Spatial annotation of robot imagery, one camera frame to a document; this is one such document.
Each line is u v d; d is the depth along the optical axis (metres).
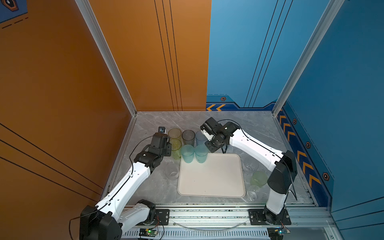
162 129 0.71
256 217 0.73
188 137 0.89
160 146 0.60
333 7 0.70
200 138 0.89
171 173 0.87
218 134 0.58
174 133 0.94
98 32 0.77
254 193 0.81
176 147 0.84
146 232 0.71
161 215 0.74
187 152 0.91
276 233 0.70
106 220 0.38
